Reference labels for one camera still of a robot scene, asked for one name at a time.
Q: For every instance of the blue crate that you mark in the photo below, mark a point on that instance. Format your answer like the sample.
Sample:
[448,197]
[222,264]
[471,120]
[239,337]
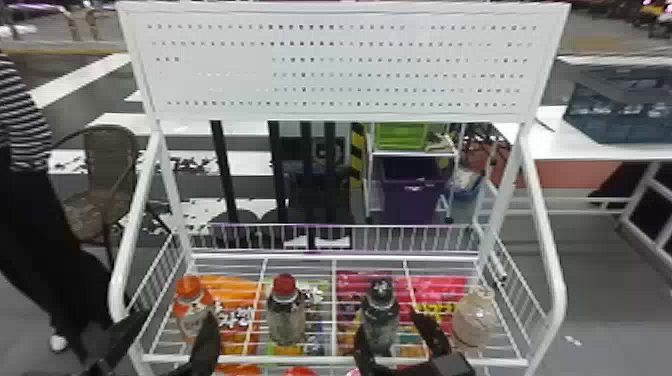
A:
[622,107]

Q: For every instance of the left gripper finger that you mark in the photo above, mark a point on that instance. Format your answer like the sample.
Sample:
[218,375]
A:
[126,338]
[206,346]

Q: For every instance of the orange cap bottle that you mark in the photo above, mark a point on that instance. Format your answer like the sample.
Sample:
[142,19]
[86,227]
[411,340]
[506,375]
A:
[190,304]

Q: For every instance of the white shelf trolley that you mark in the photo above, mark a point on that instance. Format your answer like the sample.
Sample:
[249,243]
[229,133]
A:
[414,152]

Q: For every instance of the person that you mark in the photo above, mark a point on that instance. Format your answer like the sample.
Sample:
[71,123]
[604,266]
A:
[23,210]

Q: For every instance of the striped post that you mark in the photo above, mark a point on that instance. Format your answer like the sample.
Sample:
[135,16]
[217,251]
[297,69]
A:
[357,152]

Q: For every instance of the black cap bottle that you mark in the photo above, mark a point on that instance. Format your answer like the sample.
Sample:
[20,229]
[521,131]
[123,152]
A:
[380,320]

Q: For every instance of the brown mesh chair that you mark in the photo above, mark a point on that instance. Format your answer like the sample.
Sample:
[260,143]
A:
[107,157]

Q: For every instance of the purple crate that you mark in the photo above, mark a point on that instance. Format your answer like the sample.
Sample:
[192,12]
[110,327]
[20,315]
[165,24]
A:
[412,197]

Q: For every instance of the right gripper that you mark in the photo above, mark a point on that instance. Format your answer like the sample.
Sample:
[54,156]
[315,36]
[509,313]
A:
[446,366]

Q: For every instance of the orange snack packet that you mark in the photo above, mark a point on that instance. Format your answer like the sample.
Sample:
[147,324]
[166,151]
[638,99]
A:
[231,294]

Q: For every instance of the white side table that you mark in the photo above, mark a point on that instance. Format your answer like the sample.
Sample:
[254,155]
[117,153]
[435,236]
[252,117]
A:
[577,144]

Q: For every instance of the green basket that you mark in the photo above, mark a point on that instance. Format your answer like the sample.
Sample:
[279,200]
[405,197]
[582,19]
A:
[401,136]

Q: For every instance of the red cap bottle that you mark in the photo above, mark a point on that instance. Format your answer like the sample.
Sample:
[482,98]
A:
[285,315]

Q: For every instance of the pink snack packet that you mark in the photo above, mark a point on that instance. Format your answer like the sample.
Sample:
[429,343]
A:
[436,291]

